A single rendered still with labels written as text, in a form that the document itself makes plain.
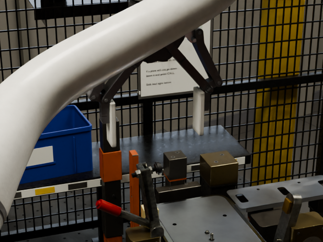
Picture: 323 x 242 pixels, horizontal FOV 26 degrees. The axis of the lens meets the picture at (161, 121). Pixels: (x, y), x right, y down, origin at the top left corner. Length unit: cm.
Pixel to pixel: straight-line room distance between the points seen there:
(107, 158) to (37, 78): 107
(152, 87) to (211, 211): 46
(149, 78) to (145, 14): 127
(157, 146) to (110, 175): 25
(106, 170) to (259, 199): 40
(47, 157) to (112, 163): 17
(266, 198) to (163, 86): 47
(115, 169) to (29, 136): 110
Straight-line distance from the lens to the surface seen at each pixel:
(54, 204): 240
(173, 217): 172
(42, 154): 181
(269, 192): 185
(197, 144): 202
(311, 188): 188
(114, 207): 150
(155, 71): 201
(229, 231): 167
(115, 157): 178
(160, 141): 203
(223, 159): 187
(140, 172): 147
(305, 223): 164
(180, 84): 205
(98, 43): 74
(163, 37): 76
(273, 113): 226
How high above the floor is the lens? 189
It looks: 23 degrees down
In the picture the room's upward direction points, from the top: straight up
